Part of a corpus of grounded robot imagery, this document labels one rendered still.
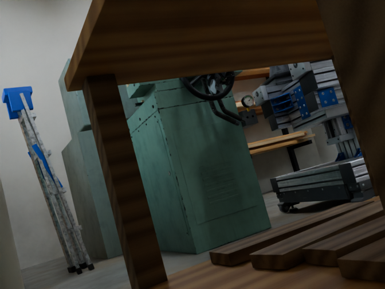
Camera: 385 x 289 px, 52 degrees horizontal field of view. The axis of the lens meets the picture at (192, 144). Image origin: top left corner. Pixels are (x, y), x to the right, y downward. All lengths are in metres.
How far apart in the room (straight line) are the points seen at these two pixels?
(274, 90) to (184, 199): 0.92
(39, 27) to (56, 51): 0.30
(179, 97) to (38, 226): 2.51
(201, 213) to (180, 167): 0.24
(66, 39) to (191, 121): 2.92
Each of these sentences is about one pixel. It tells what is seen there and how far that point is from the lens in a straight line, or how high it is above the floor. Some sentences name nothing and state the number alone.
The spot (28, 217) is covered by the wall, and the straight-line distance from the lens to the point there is 4.12.
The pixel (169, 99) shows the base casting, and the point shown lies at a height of 0.75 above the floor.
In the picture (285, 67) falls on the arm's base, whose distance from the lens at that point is 2.49.
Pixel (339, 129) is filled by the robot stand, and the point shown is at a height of 0.39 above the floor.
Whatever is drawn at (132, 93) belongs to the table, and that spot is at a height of 0.84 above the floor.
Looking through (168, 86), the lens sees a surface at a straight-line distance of 1.98.
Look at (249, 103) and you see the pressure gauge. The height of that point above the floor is 0.64.
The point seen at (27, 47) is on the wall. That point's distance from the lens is 4.57.
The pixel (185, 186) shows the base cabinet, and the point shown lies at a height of 0.32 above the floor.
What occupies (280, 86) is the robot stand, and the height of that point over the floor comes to 0.75.
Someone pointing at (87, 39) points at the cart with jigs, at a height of 0.51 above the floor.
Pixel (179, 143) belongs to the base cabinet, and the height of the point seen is 0.52.
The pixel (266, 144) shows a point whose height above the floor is 0.57.
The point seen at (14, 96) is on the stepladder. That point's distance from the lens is 2.57.
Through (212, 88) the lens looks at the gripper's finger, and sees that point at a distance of 1.74.
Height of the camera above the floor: 0.30
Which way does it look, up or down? 6 degrees up
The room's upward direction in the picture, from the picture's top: 15 degrees counter-clockwise
